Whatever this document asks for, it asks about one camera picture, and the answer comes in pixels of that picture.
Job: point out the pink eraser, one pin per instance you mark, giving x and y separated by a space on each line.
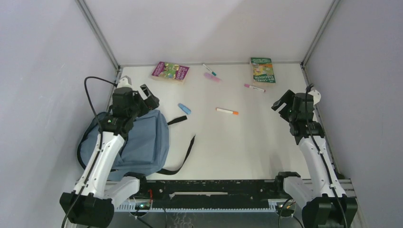
212 77

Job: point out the pink capped marker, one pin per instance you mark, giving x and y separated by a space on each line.
254 87

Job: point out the blue eraser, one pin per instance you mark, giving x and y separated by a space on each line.
184 108

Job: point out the aluminium frame profile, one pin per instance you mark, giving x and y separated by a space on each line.
88 15

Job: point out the orange capped marker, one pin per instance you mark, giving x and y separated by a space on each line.
227 111

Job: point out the green treehouse book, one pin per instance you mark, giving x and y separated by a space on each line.
262 70

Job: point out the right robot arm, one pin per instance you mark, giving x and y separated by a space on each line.
326 204

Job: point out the teal capped marker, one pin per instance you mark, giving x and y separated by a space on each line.
210 70

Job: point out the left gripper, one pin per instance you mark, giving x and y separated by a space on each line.
151 102

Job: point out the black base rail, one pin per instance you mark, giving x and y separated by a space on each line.
201 195

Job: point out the blue student backpack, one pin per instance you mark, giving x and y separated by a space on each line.
144 152

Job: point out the purple treehouse book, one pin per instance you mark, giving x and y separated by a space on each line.
170 72

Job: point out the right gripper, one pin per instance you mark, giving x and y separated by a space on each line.
288 98

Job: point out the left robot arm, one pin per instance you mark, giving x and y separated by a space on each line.
89 204

